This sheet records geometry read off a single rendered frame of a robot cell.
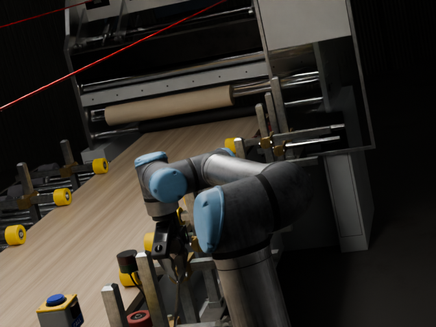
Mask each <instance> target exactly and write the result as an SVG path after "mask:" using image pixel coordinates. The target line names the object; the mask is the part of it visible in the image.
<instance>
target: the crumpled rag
mask: <svg viewBox="0 0 436 327"><path fill-rule="evenodd" d="M215 326H220V327H227V326H231V327H233V325H232V321H231V318H230V316H229V315H227V316H225V315H224V317H223V318H222V320H221V319H219V320H218V321H215Z"/></svg>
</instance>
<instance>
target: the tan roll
mask: <svg viewBox="0 0 436 327"><path fill-rule="evenodd" d="M269 91H272V89H271V85H270V86H262V87H258V88H251V89H247V90H239V91H233V92H232V90H231V85H226V86H219V87H214V88H208V89H203V90H197V91H190V92H185V93H179V94H174V95H168V96H163V97H157V98H152V99H145V100H141V101H134V102H130V103H123V104H116V105H112V106H107V107H106V108H105V111H104V114H102V115H95V116H92V117H91V120H92V121H93V122H94V121H102V120H106V122H107V124H108V125H109V126H114V125H121V124H125V123H133V122H137V121H144V120H149V119H156V118H161V117H167V116H172V115H179V114H186V113H191V112H198V111H203V110H210V109H214V108H221V107H225V106H233V105H235V97H242V96H246V95H253V94H257V93H265V92H269Z"/></svg>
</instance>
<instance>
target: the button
mask: <svg viewBox="0 0 436 327"><path fill-rule="evenodd" d="M64 299H65V296H64V295H63V294H56V295H53V296H50V297H49V298H48V299H47V300H46V302H47V304H48V305H50V306H53V305H57V304H59V303H61V302H63V301H64Z"/></svg>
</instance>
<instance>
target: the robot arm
mask: <svg viewBox="0 0 436 327"><path fill-rule="evenodd" d="M167 159H168V157H167V155H166V153H165V152H162V151H161V152H153V153H150V154H146V155H143V156H140V157H139V158H136V159H135V161H134V164H135V169H136V172H137V175H138V180H139V184H140V187H141V192H142V195H143V199H144V205H145V207H146V209H147V214H148V215H149V216H151V217H152V220H153V221H159V222H157V223H156V226H155V231H154V238H153V242H152V250H151V257H152V258H153V260H157V261H158V263H159V264H160V265H161V267H162V269H163V270H164V271H165V272H166V273H167V274H168V275H169V276H170V277H171V278H172V279H173V280H174V281H175V282H176V283H177V280H180V283H182V282H183V280H184V277H185V275H186V267H187V264H188V250H187V248H186V247H185V244H188V243H189V236H188V231H187V228H186V225H185V224H184V225H180V223H179V220H178V215H177V209H178V208H179V204H178V201H179V200H180V199H181V198H182V197H183V196H184V195H187V194H189V193H193V192H196V191H200V190H202V189H206V188H210V187H212V186H213V187H214V188H212V189H209V190H207V191H203V192H201V193H199V194H198V195H197V197H196V199H195V202H194V207H193V218H194V225H195V231H196V235H197V239H198V240H199V245H200V247H201V249H202V251H203V252H205V253H208V254H212V258H213V261H214V262H215V264H216V267H217V271H218V274H219V278H220V281H221V285H222V288H223V293H224V297H225V300H226V304H227V306H228V311H229V314H230V318H231V321H232V325H233V327H291V322H290V320H289V315H288V312H287V308H286V304H285V300H284V296H283V293H282V289H281V286H280V281H279V279H278V274H277V272H276V267H275V264H274V260H273V255H272V252H271V248H270V245H271V243H270V240H269V235H268V234H269V233H271V232H275V231H277V230H281V229H283V228H285V227H287V226H289V225H291V224H293V223H294V222H296V221H297V220H299V219H300V218H301V217H302V216H303V215H304V214H305V213H306V212H307V210H308V209H309V207H310V205H311V203H312V200H313V182H312V181H311V178H310V176H309V175H308V173H307V172H306V171H305V170H304V169H303V168H302V167H301V166H299V165H297V164H295V163H292V162H287V161H277V162H273V163H270V164H269V165H268V164H265V163H259V162H254V161H251V160H246V159H242V158H238V157H236V156H235V154H234V153H233V152H232V151H231V150H230V149H229V148H226V147H225V148H218V149H216V150H214V151H210V152H206V153H204V154H200V155H197V156H193V157H190V158H186V159H183V160H180V161H177V162H173V163H168V160H167ZM185 232H186V233H185ZM186 234H187V237H188V238H186ZM170 254H175V255H177V256H176V257H175V259H173V258H172V257H171V256H170ZM176 266H177V271H176V269H175V267H176ZM176 272H177V273H178V276H177V275H176Z"/></svg>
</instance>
